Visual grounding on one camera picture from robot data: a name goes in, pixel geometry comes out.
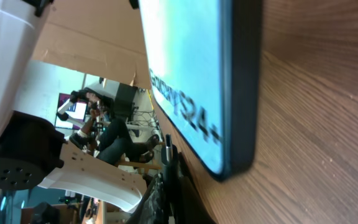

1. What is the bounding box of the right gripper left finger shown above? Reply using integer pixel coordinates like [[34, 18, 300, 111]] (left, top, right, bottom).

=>
[[126, 174, 168, 224]]

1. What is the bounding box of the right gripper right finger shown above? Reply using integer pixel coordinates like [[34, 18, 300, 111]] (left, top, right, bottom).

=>
[[177, 152, 216, 224]]

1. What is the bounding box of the Galaxy smartphone teal screen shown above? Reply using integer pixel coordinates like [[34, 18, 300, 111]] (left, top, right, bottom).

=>
[[139, 0, 263, 181]]

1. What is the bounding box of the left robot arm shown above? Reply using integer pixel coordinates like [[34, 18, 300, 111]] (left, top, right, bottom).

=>
[[0, 1, 147, 213]]

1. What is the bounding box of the seated person in background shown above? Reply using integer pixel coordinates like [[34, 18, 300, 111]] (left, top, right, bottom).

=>
[[69, 87, 161, 166]]

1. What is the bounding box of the computer monitor in background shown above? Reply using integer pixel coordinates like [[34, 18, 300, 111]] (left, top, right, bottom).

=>
[[55, 93, 88, 130]]

